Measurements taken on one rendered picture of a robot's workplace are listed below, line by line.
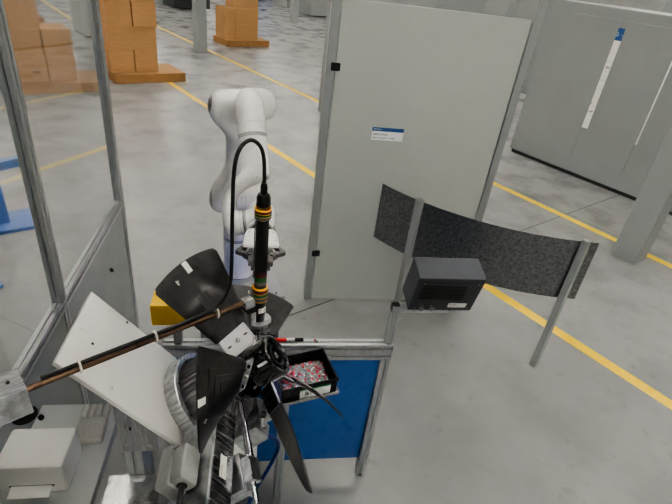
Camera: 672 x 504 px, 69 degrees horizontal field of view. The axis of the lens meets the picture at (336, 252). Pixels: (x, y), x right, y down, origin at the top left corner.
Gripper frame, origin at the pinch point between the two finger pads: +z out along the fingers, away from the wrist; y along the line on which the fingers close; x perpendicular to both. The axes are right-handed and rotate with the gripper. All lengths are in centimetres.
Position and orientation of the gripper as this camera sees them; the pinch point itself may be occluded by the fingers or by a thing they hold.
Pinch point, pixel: (260, 262)
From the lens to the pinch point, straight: 130.7
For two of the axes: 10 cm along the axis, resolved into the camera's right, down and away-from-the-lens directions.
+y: -9.9, -0.3, -1.6
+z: 1.3, 5.1, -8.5
